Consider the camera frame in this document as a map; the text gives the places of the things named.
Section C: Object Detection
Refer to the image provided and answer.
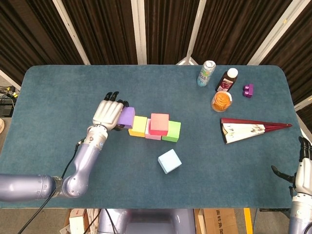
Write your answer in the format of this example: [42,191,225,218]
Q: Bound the brown printed cardboard box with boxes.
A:
[203,208,239,234]

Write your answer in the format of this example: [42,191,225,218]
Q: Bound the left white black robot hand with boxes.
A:
[92,91,129,132]

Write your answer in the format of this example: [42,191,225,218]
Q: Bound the tangled cables with yellow plugs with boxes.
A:
[0,85,19,103]

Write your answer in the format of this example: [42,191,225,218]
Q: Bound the green foam cube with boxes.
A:
[161,120,182,143]

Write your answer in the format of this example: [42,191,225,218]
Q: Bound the pink foam cube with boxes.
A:
[144,118,162,141]

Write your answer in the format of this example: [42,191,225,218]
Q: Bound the white partition frame post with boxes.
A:
[175,0,207,65]
[293,96,312,111]
[131,0,147,65]
[247,0,305,65]
[52,0,91,65]
[0,69,22,91]

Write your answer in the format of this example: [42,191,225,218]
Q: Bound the light blue foam cube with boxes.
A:
[157,149,182,175]

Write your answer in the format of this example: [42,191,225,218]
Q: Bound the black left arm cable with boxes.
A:
[18,138,86,234]

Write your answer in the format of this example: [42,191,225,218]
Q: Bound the teal table cloth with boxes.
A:
[0,64,312,210]

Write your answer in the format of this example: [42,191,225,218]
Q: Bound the red foam cube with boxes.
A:
[149,113,170,136]

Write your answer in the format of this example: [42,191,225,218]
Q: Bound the dark brown curtain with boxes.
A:
[0,0,312,117]

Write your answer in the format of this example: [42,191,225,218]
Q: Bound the white green drink can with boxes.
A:
[196,60,216,87]

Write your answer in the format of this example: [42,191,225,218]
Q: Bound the lavender robot torso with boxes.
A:
[97,208,197,234]

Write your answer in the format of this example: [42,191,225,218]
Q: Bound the yellow foam cube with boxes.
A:
[128,116,148,137]

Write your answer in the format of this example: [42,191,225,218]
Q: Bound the purple foam cube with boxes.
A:
[117,106,136,129]

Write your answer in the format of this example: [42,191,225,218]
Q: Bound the purple toy brick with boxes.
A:
[242,83,254,98]

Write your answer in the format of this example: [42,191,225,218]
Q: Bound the red paper folding fan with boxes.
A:
[220,117,293,145]

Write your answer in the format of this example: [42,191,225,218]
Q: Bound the dark juice bottle white cap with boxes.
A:
[215,68,239,93]

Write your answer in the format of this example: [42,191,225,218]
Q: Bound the orange lidded cup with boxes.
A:
[211,91,233,113]

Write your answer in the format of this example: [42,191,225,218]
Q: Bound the black equipment box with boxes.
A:
[0,103,15,117]

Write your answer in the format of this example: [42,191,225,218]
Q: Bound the black cable at torso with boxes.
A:
[85,208,117,234]

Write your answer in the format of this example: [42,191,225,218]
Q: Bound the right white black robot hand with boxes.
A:
[271,136,312,195]

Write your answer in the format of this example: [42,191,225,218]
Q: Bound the white cardboard box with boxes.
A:
[69,208,90,234]

